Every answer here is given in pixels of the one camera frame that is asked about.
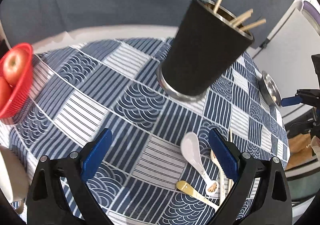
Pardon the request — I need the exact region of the white spoon with bear print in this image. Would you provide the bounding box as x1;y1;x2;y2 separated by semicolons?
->
209;148;226;207

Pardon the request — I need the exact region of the small steel dish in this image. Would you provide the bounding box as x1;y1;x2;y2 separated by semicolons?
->
258;71;281;108

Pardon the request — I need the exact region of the white ceramic bowl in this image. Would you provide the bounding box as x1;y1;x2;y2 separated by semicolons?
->
1;145;29;203

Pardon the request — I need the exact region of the white cabinet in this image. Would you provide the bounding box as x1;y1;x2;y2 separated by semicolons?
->
247;8;319;98

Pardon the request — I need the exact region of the wooden chopstick across cup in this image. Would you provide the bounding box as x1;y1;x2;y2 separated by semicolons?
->
240;19;266;32

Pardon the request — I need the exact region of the purple lidded pot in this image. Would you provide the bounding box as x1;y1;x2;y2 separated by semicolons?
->
301;0;320;35

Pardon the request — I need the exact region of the yellow tipped white spoon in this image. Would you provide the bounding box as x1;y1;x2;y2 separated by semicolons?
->
176;181;219;211

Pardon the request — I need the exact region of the plain white ceramic spoon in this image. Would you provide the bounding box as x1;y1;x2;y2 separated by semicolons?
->
180;132;219;197

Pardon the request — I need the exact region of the red plastic fruit basket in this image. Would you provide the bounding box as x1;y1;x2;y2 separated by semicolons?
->
1;43;33;119

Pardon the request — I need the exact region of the tall wooden chopstick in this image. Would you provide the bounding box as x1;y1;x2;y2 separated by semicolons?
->
213;0;222;14

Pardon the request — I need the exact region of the blue white patterned tablecloth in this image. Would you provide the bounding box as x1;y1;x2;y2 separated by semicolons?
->
1;38;290;224

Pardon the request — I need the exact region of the red apple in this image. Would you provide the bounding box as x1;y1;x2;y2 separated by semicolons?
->
0;76;12;110
3;48;28;86

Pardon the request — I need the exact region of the black steel utensil cup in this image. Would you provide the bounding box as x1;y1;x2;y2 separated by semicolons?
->
156;0;254;102

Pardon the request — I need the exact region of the short wooden chopstick in cup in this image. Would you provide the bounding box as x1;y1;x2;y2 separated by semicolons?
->
229;13;250;24

